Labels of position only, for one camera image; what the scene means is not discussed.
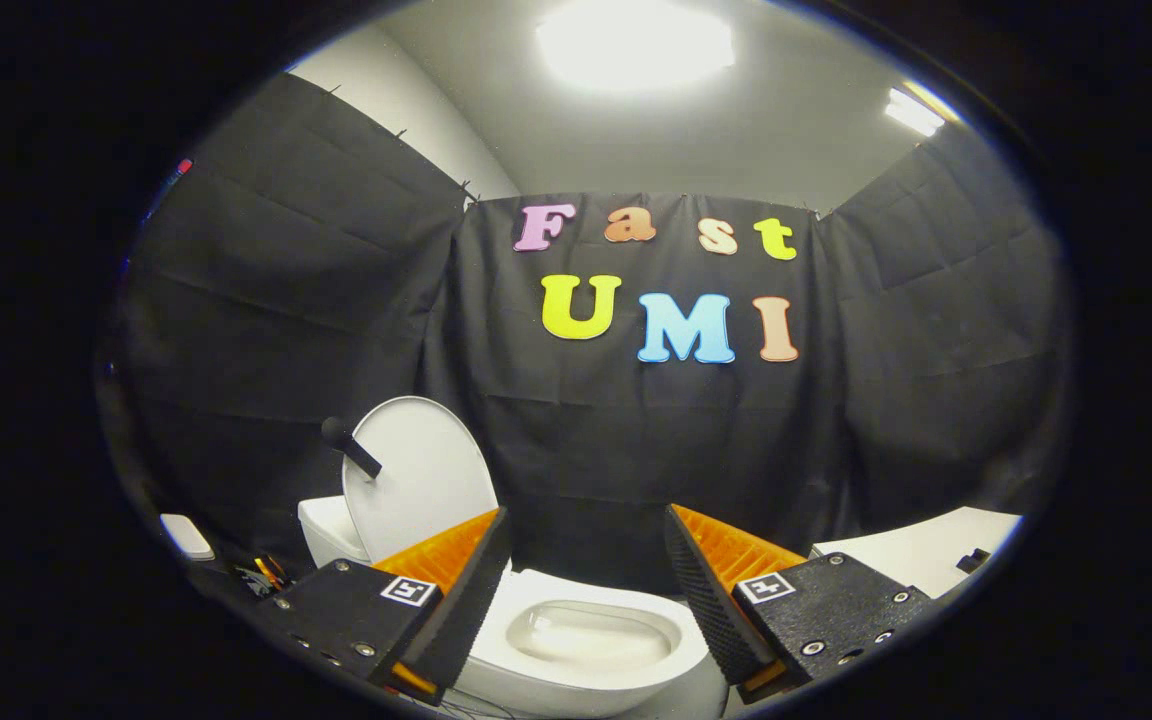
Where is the white cabinet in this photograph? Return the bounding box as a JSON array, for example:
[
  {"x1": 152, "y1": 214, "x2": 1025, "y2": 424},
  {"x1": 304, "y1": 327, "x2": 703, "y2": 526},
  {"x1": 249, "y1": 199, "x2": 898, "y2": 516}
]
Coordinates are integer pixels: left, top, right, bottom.
[{"x1": 811, "y1": 506, "x2": 1024, "y2": 601}]

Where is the white toilet lid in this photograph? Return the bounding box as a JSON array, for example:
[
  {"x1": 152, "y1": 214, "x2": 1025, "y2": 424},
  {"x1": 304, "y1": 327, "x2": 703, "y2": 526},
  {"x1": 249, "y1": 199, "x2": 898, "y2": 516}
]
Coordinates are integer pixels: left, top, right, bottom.
[{"x1": 341, "y1": 396, "x2": 500, "y2": 564}]

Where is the black round lid lifter handle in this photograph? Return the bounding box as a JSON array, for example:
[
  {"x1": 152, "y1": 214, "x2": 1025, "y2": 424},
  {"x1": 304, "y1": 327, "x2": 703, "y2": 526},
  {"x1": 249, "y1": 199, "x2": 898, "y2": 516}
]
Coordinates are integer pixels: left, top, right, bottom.
[{"x1": 321, "y1": 416, "x2": 384, "y2": 480}]

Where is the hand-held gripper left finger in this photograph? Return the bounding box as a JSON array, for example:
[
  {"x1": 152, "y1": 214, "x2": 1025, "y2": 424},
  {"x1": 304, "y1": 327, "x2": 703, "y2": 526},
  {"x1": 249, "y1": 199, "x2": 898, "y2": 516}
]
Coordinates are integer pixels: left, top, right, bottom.
[{"x1": 261, "y1": 505, "x2": 513, "y2": 706}]

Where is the small white device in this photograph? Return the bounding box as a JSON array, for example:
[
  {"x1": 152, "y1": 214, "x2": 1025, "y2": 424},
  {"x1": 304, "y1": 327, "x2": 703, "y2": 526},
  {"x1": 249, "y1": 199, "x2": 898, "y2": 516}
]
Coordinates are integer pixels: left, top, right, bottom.
[{"x1": 158, "y1": 513, "x2": 217, "y2": 562}]

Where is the large round ceiling light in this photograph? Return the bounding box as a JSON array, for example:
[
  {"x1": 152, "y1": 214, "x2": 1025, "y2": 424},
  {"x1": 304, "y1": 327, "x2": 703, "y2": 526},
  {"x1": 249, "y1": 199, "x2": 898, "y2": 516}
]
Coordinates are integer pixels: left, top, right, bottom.
[{"x1": 536, "y1": 0, "x2": 737, "y2": 93}]

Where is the black backdrop cloth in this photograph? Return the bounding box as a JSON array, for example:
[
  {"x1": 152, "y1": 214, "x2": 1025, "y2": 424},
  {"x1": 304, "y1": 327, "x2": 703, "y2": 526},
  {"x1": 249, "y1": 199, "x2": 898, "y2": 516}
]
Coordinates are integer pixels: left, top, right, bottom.
[{"x1": 101, "y1": 70, "x2": 1072, "y2": 596}]

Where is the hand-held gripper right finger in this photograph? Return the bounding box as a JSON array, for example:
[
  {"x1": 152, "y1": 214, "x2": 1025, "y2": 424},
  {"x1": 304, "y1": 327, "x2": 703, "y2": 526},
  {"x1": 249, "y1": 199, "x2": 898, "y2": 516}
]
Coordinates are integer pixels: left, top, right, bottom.
[{"x1": 663, "y1": 503, "x2": 937, "y2": 706}]

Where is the small rectangular ceiling light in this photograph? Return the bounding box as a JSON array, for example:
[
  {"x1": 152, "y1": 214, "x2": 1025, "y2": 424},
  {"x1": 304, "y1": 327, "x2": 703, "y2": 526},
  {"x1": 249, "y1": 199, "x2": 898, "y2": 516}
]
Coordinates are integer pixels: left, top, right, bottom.
[{"x1": 884, "y1": 87, "x2": 947, "y2": 138}]

